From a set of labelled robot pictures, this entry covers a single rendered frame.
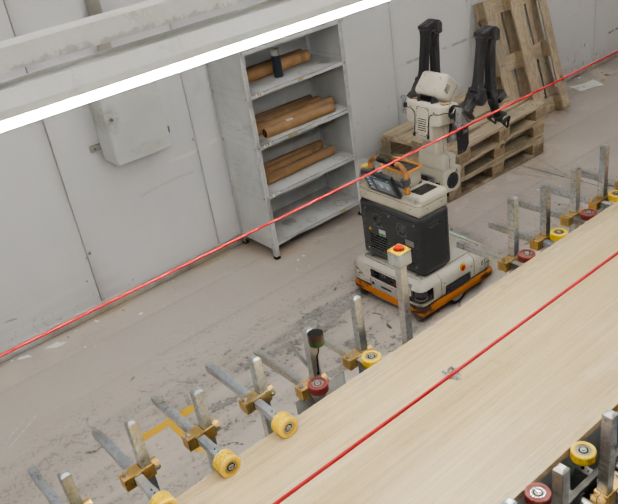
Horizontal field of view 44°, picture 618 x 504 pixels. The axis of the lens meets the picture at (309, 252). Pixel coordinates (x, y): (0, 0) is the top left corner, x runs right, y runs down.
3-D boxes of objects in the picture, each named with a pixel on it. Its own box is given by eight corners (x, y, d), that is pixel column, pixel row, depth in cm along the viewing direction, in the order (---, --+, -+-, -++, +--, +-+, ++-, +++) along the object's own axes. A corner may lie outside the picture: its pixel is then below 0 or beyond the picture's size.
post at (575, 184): (568, 251, 402) (570, 167, 378) (572, 248, 403) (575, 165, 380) (574, 253, 399) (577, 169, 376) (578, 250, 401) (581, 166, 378)
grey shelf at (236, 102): (242, 242, 597) (201, 46, 522) (328, 200, 642) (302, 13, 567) (277, 260, 565) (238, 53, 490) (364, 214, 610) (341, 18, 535)
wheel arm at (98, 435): (92, 438, 280) (89, 430, 278) (101, 433, 281) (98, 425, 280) (160, 512, 244) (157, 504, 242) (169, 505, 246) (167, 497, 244)
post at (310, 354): (317, 423, 313) (300, 328, 290) (323, 419, 315) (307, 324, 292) (323, 427, 311) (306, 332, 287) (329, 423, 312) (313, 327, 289)
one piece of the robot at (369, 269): (410, 297, 464) (409, 285, 460) (364, 275, 494) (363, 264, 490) (413, 295, 465) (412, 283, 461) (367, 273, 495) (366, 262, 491)
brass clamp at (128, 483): (120, 484, 258) (116, 473, 256) (154, 462, 265) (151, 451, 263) (128, 493, 254) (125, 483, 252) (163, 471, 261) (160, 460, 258)
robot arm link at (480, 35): (471, 25, 433) (485, 27, 426) (486, 24, 441) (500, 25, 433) (464, 104, 450) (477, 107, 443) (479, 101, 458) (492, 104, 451)
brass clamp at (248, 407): (239, 408, 284) (236, 398, 281) (268, 390, 290) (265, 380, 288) (249, 416, 279) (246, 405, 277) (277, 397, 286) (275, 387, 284)
